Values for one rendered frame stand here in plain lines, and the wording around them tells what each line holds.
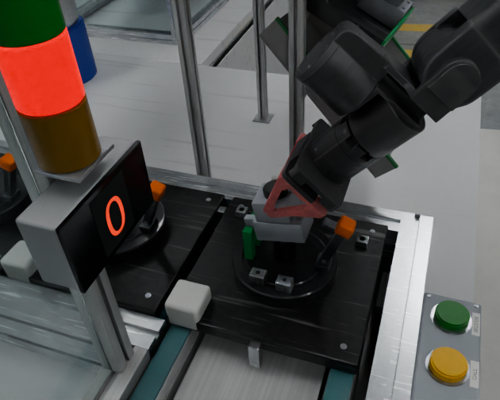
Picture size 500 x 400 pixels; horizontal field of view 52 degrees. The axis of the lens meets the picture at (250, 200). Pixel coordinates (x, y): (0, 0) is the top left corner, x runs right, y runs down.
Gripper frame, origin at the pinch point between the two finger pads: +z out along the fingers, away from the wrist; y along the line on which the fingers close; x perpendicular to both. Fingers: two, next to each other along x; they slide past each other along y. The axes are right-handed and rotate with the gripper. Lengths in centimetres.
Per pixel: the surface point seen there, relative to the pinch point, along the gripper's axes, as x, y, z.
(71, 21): -50, -59, 53
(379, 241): 16.8, -8.3, 0.5
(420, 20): 70, -345, 80
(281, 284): 7.3, 5.9, 4.7
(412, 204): 26.7, -31.1, 6.2
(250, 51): -11, -115, 58
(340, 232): 7.7, 1.0, -3.4
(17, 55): -25.4, 21.6, -13.0
